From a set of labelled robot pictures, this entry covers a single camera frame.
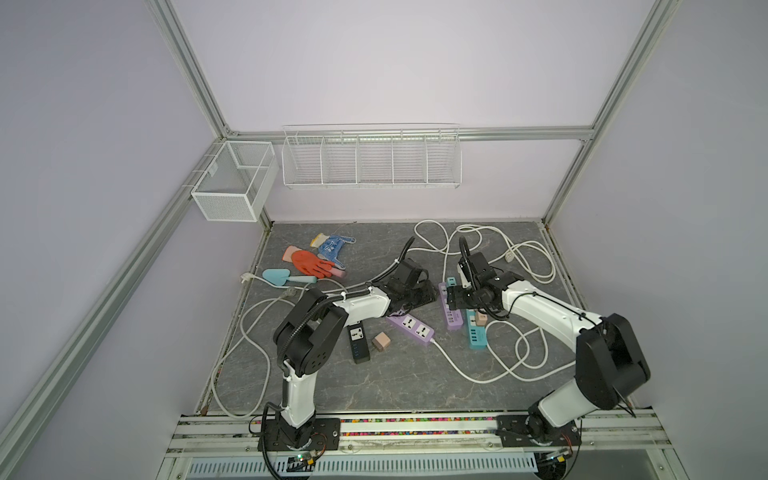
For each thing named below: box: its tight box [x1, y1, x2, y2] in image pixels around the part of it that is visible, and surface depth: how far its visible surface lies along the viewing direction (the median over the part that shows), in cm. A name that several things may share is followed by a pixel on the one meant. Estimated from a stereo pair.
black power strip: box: [348, 322, 371, 364], surface depth 88 cm
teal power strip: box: [466, 309, 487, 349], surface depth 90 cm
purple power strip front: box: [386, 314, 435, 343], surface depth 91 cm
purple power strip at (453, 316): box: [438, 282, 463, 327], surface depth 93 cm
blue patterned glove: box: [310, 233, 356, 269], surface depth 114 cm
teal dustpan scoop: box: [262, 268, 317, 286], surface depth 106 cm
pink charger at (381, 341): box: [372, 331, 391, 352], surface depth 89 cm
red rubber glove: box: [291, 250, 335, 278], surface depth 107 cm
